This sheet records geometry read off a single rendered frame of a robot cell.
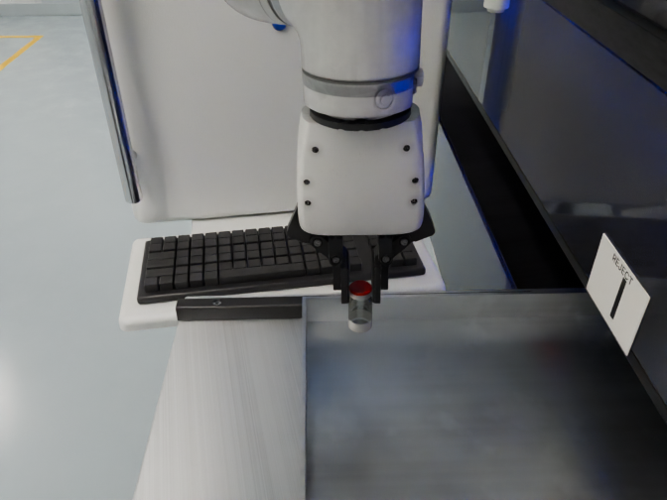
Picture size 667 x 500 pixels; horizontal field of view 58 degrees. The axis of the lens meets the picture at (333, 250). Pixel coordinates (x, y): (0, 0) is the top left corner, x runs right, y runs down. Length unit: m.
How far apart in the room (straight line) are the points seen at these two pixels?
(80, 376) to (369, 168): 1.60
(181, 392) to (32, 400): 1.35
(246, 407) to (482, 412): 0.22
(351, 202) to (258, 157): 0.50
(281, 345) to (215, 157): 0.39
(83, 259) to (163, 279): 1.60
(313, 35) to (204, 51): 0.48
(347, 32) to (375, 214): 0.15
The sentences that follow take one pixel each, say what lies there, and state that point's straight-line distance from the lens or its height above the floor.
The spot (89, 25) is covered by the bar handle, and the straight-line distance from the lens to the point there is 0.83.
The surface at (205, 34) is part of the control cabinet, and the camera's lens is 0.89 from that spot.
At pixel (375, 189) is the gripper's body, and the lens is 0.46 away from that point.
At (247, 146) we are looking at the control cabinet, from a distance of 0.94.
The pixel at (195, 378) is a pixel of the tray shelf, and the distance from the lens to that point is 0.63.
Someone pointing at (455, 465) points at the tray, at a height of 0.88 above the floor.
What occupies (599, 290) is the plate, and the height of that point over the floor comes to 1.00.
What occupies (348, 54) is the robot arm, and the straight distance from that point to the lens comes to 0.41.
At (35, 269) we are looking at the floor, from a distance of 2.46.
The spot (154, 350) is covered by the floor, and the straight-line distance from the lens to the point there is 1.97.
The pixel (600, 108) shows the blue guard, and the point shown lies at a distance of 0.58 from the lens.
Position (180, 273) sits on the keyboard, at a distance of 0.86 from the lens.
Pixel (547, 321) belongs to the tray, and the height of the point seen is 0.88.
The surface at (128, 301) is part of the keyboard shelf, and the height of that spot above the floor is 0.80.
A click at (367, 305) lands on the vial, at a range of 0.54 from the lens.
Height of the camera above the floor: 1.33
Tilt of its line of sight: 35 degrees down
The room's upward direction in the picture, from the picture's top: straight up
